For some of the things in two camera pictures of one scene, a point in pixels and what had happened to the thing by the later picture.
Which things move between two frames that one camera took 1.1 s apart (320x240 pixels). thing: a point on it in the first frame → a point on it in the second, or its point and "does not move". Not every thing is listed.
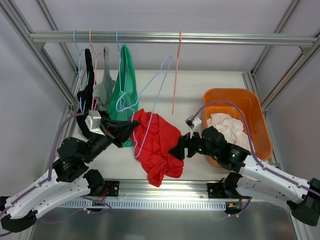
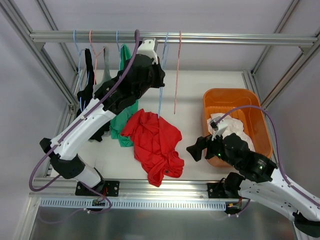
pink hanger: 177,71 does not move
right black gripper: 188,144 → 208,150
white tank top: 232,129 does not move
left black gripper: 111,135 → 155,72
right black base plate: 216,190 does not move
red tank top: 153,138 does not move
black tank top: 87,100 does not move
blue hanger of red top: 137,152 → 163,74
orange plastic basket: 248,104 does not move
